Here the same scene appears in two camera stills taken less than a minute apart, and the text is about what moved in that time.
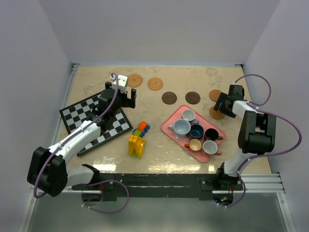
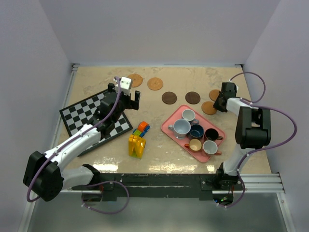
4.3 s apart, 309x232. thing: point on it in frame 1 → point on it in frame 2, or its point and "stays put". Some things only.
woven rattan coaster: x=155 y=83 stays put
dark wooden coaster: x=192 y=97 stays put
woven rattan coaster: x=216 y=114 → x=207 y=108
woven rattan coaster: x=134 y=80 stays put
